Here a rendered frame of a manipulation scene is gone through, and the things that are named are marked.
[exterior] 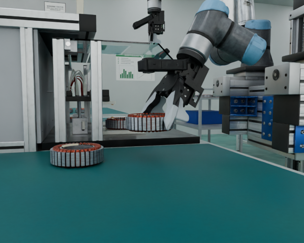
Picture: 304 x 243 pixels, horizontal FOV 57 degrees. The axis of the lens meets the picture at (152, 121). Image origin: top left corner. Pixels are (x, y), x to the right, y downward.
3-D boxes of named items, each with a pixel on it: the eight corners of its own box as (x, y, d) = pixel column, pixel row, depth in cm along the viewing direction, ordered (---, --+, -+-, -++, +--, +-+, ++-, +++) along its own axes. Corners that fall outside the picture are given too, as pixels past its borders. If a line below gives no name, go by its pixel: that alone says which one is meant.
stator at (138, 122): (158, 126, 73) (158, 112, 73) (183, 130, 63) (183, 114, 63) (118, 128, 68) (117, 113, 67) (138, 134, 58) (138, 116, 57)
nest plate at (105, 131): (136, 128, 111) (136, 125, 111) (145, 133, 97) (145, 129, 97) (98, 129, 107) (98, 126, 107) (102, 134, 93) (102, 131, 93)
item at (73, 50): (76, 55, 88) (76, 41, 88) (77, 52, 82) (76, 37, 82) (62, 54, 87) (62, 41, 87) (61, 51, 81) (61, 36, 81)
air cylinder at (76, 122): (87, 131, 103) (86, 116, 102) (88, 133, 95) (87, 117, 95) (72, 131, 101) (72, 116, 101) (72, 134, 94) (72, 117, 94)
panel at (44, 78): (56, 122, 139) (54, 61, 137) (41, 143, 76) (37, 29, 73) (54, 122, 139) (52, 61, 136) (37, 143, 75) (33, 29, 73)
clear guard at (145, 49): (155, 70, 114) (155, 55, 113) (175, 62, 91) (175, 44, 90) (71, 67, 105) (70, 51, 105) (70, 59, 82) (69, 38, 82)
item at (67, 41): (72, 70, 137) (72, 64, 137) (70, 49, 78) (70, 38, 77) (68, 70, 137) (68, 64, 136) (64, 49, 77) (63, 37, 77)
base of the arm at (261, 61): (263, 70, 145) (263, 50, 144) (280, 66, 130) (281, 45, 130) (235, 69, 143) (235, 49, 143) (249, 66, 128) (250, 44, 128)
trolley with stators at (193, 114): (208, 155, 441) (209, 90, 433) (246, 171, 344) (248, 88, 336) (172, 157, 425) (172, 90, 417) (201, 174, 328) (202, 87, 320)
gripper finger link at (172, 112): (192, 134, 60) (193, 101, 65) (172, 121, 57) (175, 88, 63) (182, 140, 62) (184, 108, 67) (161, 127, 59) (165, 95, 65)
